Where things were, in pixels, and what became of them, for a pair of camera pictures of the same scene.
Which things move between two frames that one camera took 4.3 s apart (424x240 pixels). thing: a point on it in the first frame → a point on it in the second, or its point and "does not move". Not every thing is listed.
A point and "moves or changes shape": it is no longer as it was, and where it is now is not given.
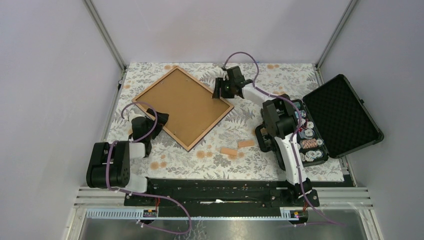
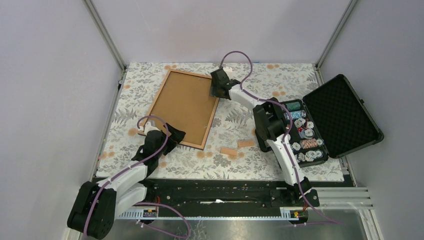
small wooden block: x=245 y=143 does not move
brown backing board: x=191 y=109 moves or changes shape
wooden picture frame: x=193 y=112 moves or changes shape
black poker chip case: x=332 y=121 does not move
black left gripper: x=162 y=119 → x=176 y=137
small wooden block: x=228 y=151 does not move
